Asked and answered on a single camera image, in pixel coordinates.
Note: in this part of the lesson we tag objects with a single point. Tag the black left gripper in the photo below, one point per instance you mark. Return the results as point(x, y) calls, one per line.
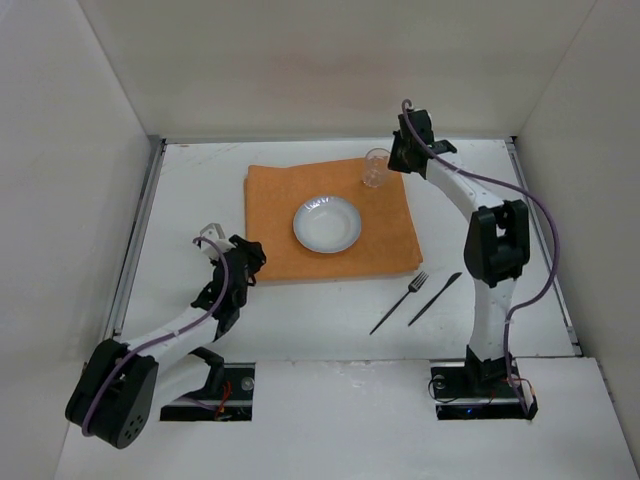
point(248, 255)

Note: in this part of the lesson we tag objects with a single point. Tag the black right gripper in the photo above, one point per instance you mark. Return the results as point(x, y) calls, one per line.
point(403, 156)

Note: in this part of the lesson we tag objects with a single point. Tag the clear drinking glass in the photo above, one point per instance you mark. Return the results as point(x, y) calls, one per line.
point(376, 170)

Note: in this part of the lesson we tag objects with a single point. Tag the white round plate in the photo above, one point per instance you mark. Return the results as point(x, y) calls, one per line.
point(327, 224)

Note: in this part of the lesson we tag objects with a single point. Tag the orange cloth placemat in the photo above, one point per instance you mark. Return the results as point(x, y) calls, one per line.
point(388, 243)

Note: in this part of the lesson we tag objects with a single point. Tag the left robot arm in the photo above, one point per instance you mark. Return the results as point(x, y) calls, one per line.
point(172, 374)

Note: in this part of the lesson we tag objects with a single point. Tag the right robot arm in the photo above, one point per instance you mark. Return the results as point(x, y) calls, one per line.
point(497, 245)

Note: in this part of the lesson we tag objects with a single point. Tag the black knife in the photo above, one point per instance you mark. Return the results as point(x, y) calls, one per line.
point(450, 281)

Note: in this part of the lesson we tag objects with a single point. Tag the black fork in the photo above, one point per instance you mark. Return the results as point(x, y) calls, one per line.
point(413, 287)

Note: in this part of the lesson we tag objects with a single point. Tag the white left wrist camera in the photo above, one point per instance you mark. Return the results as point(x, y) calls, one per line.
point(212, 241)

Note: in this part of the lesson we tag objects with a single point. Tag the right aluminium table rail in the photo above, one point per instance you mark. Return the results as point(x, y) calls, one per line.
point(538, 224)

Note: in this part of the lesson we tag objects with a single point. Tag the aluminium table rail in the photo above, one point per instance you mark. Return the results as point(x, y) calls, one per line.
point(538, 224)
point(117, 311)

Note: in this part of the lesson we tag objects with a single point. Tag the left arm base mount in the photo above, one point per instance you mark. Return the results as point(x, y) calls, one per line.
point(227, 394)

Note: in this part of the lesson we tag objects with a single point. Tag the left aluminium table rail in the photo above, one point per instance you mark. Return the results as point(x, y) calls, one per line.
point(117, 311)

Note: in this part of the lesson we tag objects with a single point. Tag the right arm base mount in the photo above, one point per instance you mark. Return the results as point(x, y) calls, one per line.
point(481, 390)

